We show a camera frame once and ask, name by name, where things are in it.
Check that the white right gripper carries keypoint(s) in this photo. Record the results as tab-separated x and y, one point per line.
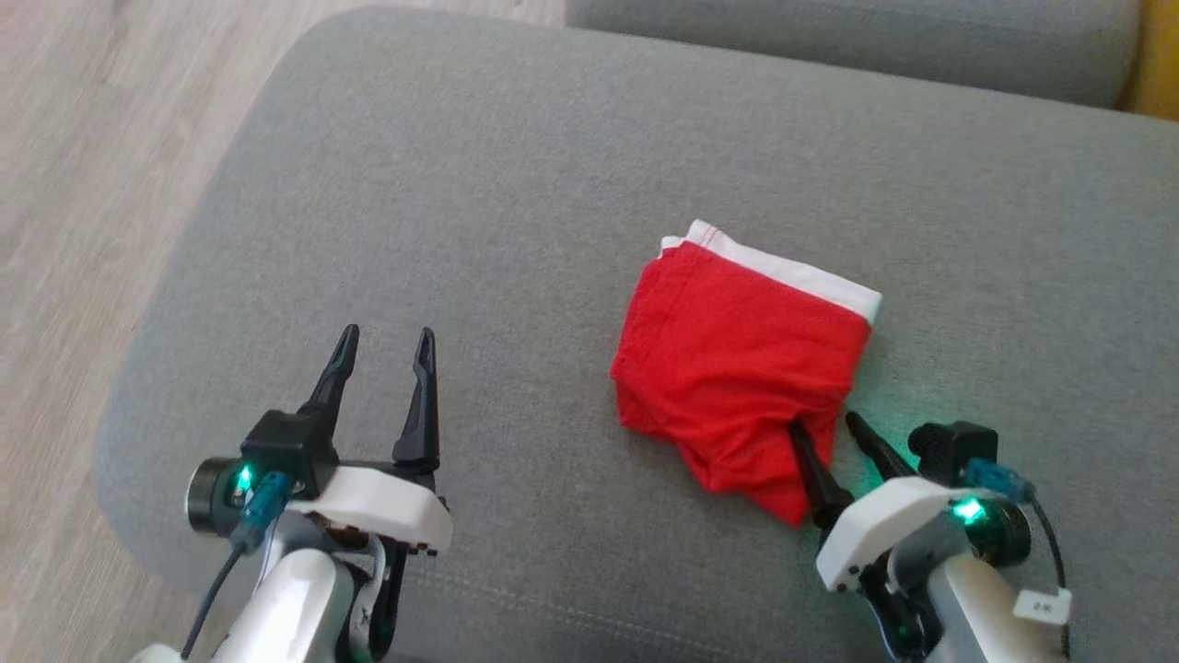
875	529

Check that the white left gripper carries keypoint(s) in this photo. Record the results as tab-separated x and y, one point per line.
378	506

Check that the red shorts white waistband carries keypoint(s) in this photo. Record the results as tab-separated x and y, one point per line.
737	368

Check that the grey sofa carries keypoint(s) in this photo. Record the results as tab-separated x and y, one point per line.
507	230

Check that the grey sofa seat cushion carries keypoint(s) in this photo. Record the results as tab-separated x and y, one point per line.
829	41

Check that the yellow sofa backrest cushion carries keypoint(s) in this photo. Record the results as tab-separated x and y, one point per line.
1161	55

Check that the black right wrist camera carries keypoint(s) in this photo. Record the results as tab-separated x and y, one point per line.
953	447

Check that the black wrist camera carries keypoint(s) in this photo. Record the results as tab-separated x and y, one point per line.
953	447
285	451

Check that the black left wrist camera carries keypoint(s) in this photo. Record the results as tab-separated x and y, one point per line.
285	451

